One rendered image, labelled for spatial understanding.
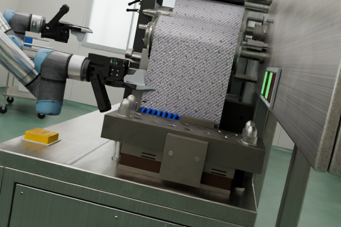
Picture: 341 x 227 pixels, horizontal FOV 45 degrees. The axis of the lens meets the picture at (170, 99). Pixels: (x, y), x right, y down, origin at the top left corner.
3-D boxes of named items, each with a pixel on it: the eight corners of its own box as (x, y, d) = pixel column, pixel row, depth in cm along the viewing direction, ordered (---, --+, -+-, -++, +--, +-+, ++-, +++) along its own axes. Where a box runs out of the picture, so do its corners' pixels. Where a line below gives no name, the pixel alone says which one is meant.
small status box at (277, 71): (260, 97, 96) (266, 67, 95) (263, 97, 96) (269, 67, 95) (268, 108, 71) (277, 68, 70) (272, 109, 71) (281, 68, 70)
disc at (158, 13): (154, 60, 133) (162, 14, 132) (155, 60, 133) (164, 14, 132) (143, 58, 119) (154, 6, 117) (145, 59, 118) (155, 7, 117)
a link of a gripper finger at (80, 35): (91, 43, 181) (69, 38, 180) (93, 30, 180) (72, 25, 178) (90, 44, 178) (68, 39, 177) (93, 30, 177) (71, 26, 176)
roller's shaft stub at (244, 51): (238, 59, 124) (241, 44, 124) (262, 64, 123) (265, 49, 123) (238, 59, 120) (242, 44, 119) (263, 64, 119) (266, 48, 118)
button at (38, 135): (35, 135, 120) (36, 126, 120) (58, 140, 119) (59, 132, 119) (23, 139, 113) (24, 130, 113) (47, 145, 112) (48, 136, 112)
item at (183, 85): (139, 112, 122) (151, 49, 120) (218, 129, 119) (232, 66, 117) (139, 112, 121) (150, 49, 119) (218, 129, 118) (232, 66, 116)
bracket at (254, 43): (246, 45, 124) (247, 38, 123) (265, 48, 123) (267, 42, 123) (246, 44, 119) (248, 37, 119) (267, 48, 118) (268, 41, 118)
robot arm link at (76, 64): (66, 79, 120) (76, 78, 128) (80, 82, 120) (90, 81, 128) (70, 53, 119) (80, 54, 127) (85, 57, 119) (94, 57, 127)
